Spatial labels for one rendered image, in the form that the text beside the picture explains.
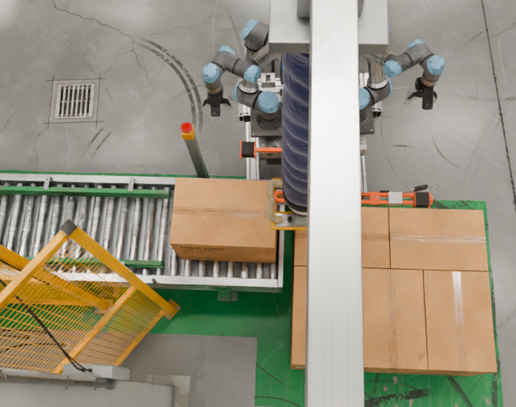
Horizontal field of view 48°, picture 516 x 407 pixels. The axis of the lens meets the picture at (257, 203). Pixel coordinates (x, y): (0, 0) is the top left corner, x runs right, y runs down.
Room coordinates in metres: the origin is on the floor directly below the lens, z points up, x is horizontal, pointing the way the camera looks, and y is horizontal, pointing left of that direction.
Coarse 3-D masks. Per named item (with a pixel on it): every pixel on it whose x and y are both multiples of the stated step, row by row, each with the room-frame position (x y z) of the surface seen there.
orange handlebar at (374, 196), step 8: (264, 152) 1.24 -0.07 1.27; (272, 152) 1.23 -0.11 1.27; (280, 152) 1.23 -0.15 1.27; (280, 192) 1.00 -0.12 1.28; (368, 192) 0.94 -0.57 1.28; (376, 192) 0.94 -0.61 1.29; (280, 200) 0.95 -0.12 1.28; (368, 200) 0.90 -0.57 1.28; (376, 200) 0.89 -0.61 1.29; (384, 200) 0.89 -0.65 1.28; (408, 200) 0.88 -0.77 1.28; (432, 200) 0.86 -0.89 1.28
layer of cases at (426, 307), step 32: (384, 224) 0.96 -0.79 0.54; (416, 224) 0.94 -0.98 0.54; (448, 224) 0.91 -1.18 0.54; (480, 224) 0.89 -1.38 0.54; (384, 256) 0.76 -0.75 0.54; (416, 256) 0.73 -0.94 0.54; (448, 256) 0.71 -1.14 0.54; (480, 256) 0.69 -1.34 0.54; (384, 288) 0.56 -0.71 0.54; (416, 288) 0.54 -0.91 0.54; (448, 288) 0.51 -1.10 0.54; (480, 288) 0.49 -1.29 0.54; (384, 320) 0.37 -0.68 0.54; (416, 320) 0.35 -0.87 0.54; (448, 320) 0.33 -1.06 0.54; (480, 320) 0.30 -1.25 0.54; (384, 352) 0.18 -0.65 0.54; (416, 352) 0.16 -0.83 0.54; (448, 352) 0.14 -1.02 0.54; (480, 352) 0.12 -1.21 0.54
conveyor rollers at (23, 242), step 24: (0, 216) 1.31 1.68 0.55; (24, 216) 1.29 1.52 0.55; (72, 216) 1.26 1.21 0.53; (96, 216) 1.23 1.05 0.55; (120, 216) 1.21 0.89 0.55; (168, 216) 1.19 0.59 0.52; (0, 240) 1.16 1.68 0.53; (24, 240) 1.13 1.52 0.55; (48, 240) 1.11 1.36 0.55; (96, 240) 1.08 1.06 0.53; (120, 240) 1.06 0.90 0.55; (48, 264) 0.95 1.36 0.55; (216, 264) 0.83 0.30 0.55
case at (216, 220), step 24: (192, 192) 1.18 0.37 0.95; (216, 192) 1.16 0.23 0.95; (240, 192) 1.14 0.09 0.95; (264, 192) 1.12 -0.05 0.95; (192, 216) 1.03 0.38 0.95; (216, 216) 1.01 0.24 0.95; (240, 216) 1.00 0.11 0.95; (264, 216) 0.98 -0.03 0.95; (192, 240) 0.89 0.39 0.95; (216, 240) 0.87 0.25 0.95; (240, 240) 0.86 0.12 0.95; (264, 240) 0.84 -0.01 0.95
